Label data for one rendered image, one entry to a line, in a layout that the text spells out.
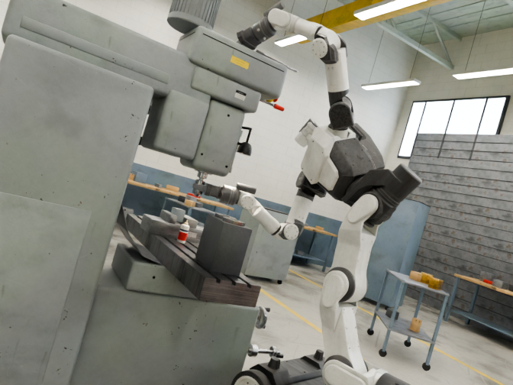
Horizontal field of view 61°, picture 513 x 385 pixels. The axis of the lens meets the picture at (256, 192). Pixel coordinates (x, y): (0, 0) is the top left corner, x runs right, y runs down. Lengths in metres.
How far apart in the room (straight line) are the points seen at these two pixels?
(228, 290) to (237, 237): 0.20
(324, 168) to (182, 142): 0.62
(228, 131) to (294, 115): 8.08
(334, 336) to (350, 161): 0.73
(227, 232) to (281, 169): 8.32
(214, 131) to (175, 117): 0.20
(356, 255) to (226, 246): 0.55
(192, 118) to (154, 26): 7.07
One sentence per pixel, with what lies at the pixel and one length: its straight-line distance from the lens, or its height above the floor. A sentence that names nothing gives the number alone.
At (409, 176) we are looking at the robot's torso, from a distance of 1.80.
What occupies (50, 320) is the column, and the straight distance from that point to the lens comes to 1.79.
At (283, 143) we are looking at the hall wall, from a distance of 9.87.
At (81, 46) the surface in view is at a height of 1.62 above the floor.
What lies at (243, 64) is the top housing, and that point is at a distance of 1.98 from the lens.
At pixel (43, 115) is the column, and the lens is 1.66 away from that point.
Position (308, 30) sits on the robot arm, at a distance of 1.92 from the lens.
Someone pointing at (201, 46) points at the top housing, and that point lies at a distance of 1.91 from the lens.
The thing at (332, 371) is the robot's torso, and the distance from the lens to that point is 1.86.
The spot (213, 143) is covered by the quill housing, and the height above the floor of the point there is 1.44.
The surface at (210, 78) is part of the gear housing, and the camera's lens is 1.92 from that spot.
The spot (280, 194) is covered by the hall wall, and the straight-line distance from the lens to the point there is 9.95.
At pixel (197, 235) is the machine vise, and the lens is 2.19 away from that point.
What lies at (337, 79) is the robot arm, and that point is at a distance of 1.88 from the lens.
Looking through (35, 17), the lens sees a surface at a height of 1.66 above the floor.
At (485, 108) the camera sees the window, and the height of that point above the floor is 4.38.
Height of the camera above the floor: 1.28
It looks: level
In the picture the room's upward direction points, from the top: 16 degrees clockwise
